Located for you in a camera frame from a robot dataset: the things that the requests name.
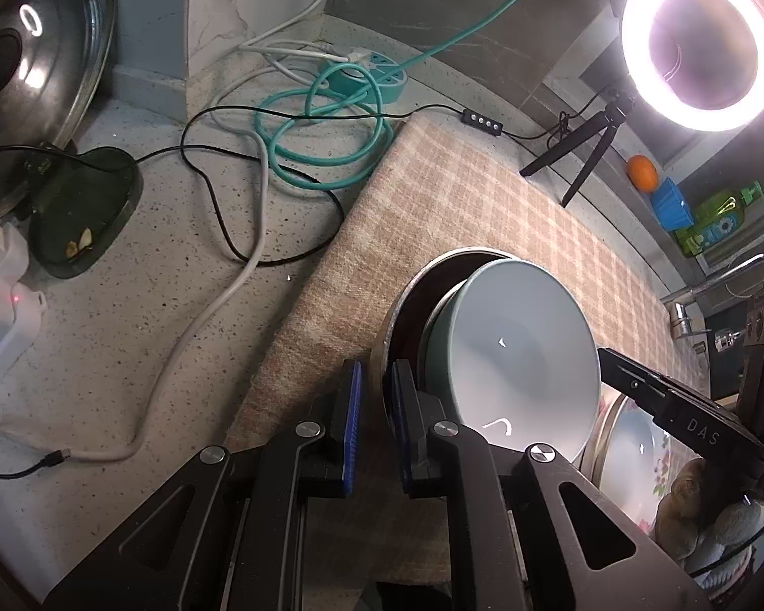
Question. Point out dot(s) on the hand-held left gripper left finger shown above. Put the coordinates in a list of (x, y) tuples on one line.
[(353, 426)]

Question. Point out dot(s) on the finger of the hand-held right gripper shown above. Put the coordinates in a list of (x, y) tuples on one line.
[(630, 379)]

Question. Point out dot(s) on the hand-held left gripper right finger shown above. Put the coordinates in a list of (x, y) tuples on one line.
[(398, 426)]

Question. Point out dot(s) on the small floral plate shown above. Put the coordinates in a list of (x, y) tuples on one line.
[(630, 458)]

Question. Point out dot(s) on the large floral plate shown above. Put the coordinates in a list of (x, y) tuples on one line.
[(595, 452)]

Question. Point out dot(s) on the white ceramic bowl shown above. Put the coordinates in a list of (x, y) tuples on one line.
[(516, 343)]

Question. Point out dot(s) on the large steel bowl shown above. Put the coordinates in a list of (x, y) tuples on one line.
[(433, 286)]

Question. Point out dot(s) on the person's right hand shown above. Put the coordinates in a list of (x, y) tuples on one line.
[(694, 490)]

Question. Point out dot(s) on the chrome faucet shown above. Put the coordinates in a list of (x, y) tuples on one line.
[(681, 315)]

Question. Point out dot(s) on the green dish soap bottle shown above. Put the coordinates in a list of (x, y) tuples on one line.
[(716, 226)]

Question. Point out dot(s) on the blue ribbed cup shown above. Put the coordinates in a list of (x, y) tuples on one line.
[(672, 207)]

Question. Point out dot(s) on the orange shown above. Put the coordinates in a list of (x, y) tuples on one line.
[(642, 173)]

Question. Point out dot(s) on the checked cloth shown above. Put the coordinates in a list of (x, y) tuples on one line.
[(452, 203)]

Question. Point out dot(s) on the black tripod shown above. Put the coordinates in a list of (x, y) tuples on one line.
[(619, 108)]

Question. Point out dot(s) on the teal power strip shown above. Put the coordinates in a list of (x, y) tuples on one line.
[(391, 86)]

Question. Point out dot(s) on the dark green dish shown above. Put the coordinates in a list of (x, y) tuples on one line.
[(83, 203)]

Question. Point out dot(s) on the white charger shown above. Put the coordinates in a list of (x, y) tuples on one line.
[(13, 305)]

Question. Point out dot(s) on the steel pot lid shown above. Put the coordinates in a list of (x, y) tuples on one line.
[(57, 44)]

